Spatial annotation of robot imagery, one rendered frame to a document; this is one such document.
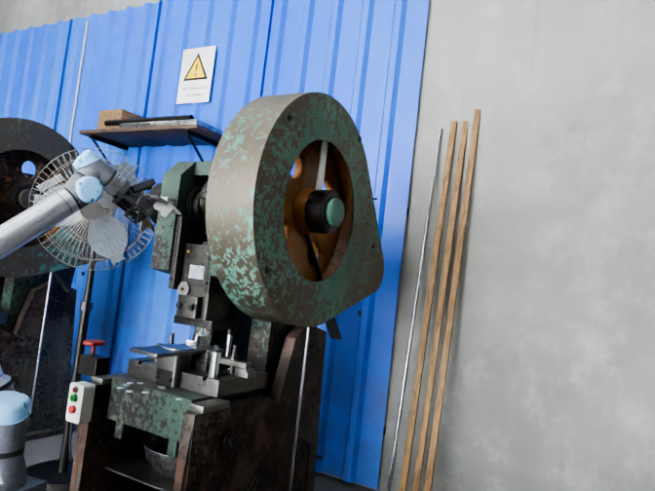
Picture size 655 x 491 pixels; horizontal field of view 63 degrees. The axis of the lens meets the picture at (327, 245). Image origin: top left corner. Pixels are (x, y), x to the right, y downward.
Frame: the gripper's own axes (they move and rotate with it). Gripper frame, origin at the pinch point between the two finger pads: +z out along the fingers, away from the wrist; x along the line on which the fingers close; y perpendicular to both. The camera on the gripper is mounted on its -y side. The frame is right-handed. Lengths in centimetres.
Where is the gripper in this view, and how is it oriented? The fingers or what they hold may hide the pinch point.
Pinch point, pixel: (168, 222)
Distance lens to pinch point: 195.1
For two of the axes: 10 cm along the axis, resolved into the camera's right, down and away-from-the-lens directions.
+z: 6.0, 6.0, 5.3
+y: -0.9, 7.1, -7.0
